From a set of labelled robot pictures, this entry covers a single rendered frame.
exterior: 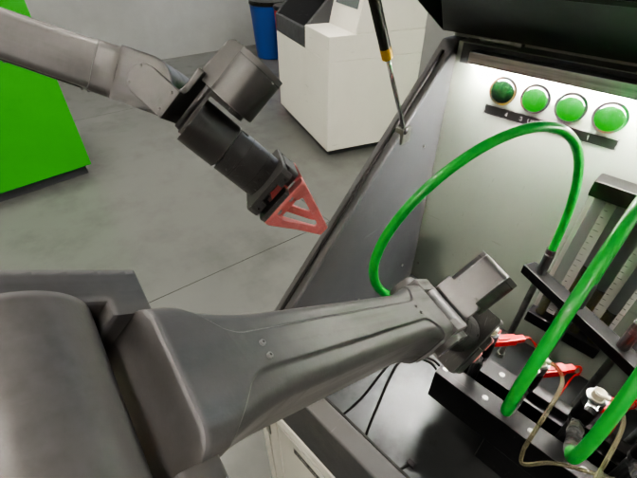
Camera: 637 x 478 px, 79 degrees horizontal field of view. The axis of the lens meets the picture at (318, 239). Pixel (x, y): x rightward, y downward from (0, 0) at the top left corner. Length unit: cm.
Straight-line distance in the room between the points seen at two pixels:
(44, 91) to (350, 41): 225
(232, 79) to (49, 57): 21
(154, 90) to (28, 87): 307
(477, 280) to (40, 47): 55
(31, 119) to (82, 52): 306
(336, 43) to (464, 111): 243
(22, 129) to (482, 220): 322
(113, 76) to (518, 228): 78
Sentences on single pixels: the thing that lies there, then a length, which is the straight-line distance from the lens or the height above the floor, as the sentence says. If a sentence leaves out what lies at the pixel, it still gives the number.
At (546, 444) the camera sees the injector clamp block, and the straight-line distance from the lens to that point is 79.
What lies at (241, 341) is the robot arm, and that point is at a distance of 18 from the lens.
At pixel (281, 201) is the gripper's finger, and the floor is 137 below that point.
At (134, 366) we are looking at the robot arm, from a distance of 18.
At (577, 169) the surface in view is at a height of 133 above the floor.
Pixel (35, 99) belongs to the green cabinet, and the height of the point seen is 66.
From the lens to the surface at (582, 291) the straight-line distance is 50.
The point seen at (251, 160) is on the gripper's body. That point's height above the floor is 141.
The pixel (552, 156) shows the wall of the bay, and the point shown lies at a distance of 85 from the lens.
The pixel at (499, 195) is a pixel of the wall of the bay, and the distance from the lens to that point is 92.
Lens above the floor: 162
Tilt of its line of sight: 39 degrees down
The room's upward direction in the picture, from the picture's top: straight up
